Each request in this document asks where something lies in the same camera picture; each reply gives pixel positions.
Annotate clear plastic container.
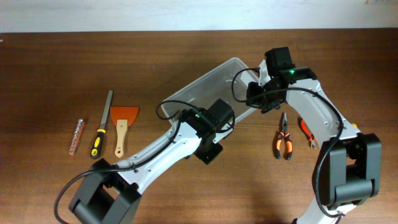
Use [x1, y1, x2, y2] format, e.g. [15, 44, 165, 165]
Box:
[161, 57, 259, 123]

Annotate orange scraper wooden handle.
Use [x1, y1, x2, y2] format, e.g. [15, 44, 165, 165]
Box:
[110, 106, 139, 158]

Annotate metal file yellow-black handle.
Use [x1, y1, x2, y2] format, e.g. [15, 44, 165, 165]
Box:
[90, 90, 113, 159]

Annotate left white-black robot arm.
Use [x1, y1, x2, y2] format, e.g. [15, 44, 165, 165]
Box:
[69, 106, 235, 223]

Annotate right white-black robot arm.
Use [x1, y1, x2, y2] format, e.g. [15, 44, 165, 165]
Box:
[245, 47, 382, 223]

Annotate needle-nose pliers orange-black handles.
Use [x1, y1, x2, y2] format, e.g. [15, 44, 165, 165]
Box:
[275, 113, 293, 161]

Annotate orange socket rail with sockets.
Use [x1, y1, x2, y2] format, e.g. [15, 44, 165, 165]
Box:
[68, 119, 85, 156]

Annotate small red cutting pliers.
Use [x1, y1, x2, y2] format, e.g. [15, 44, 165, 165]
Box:
[300, 119, 317, 149]

